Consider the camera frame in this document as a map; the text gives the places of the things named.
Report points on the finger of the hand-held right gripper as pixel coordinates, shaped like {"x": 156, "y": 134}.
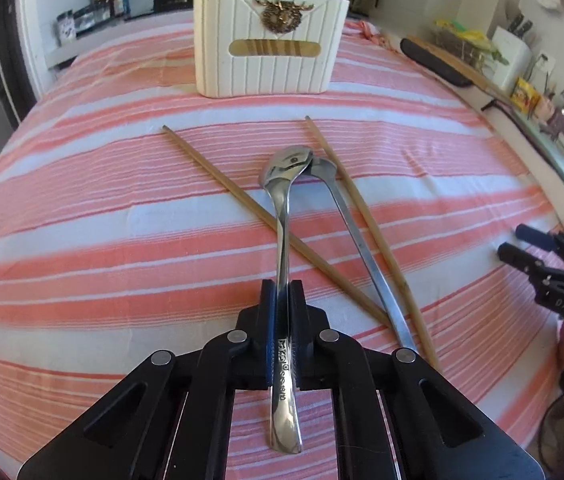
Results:
{"x": 516, "y": 257}
{"x": 529, "y": 233}

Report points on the pink striped tablecloth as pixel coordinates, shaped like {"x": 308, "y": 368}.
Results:
{"x": 112, "y": 240}

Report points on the dark door frame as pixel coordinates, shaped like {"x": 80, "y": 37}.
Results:
{"x": 9, "y": 50}

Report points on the pink cup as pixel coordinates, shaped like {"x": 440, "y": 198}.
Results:
{"x": 546, "y": 107}

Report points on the wooden chopstick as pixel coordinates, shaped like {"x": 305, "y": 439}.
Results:
{"x": 361, "y": 210}
{"x": 222, "y": 177}

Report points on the wooden cutting board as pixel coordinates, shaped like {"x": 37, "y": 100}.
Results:
{"x": 466, "y": 70}

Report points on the black gas stove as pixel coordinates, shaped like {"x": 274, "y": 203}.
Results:
{"x": 172, "y": 1}

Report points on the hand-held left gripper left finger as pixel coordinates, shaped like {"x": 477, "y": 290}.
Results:
{"x": 270, "y": 325}

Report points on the white ribbed utensil holder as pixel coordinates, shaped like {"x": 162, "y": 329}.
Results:
{"x": 267, "y": 55}

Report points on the white wall socket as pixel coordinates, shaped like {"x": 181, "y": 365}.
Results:
{"x": 544, "y": 64}

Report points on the white knife block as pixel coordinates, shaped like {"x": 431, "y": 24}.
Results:
{"x": 511, "y": 55}

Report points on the yellow snack packet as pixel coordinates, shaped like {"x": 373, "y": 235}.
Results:
{"x": 526, "y": 95}

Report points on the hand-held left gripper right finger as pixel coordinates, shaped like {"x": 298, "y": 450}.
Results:
{"x": 296, "y": 325}

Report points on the stainless steel spoon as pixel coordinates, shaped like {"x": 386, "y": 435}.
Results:
{"x": 282, "y": 220}
{"x": 364, "y": 260}

